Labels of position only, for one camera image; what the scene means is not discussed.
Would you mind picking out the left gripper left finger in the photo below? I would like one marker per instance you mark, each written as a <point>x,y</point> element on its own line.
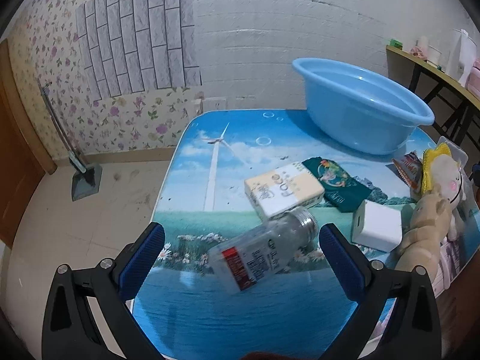
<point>69,330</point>

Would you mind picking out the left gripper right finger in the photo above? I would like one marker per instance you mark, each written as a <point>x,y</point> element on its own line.
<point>413,330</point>

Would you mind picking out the clear plastic jar red label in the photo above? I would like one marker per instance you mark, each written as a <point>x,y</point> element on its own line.
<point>259,253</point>

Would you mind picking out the cream tissue pack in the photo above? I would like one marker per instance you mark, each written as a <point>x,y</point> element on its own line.
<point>275,192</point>

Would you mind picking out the white plush toy yellow frill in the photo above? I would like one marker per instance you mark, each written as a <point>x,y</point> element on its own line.
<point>441,169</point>

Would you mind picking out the white charger block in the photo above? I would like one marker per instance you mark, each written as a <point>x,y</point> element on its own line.
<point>376,226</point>

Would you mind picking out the beige plush doll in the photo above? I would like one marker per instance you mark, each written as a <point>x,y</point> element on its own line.
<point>429,225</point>

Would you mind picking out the dark green snack packet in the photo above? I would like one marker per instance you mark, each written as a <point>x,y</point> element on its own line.
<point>341,190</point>

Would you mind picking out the red snack packet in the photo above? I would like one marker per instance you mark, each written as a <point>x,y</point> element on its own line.
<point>410,169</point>

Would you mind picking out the brown wooden door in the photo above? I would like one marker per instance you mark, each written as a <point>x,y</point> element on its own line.
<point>24,159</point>

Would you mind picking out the blue scenery table mat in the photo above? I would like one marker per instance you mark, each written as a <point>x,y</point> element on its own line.
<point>182,307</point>

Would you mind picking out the blue plastic basin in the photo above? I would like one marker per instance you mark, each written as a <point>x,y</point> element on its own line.
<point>358,108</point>

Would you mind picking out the wooden folding side table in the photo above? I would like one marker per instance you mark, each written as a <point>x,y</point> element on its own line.
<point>457,125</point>

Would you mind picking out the pink water bottle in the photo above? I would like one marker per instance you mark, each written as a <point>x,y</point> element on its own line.
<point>473,81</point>

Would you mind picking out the white fan on table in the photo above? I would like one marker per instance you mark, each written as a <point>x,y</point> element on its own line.
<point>462,55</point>

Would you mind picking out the small green box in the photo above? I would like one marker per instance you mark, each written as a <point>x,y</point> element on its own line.
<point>396,44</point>

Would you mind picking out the grey dustpan with handle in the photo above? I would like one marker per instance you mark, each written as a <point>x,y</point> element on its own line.
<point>87,177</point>

